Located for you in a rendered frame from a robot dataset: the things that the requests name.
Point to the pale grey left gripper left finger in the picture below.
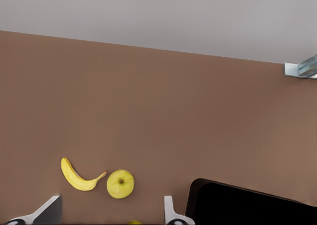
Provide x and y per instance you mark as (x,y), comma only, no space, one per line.
(47,211)

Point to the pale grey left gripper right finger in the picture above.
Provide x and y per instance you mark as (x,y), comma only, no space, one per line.
(170,213)

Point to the small yellow-green fruit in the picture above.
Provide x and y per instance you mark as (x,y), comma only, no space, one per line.
(135,222)

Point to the yellow banana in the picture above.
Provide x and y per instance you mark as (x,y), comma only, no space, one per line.
(75,180)

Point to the yellow-green apple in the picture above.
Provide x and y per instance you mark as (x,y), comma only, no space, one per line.
(120,184)

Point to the black tray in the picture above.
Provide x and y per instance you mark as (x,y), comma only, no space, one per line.
(247,207)

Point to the silver frame post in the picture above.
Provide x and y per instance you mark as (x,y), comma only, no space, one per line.
(301,69)

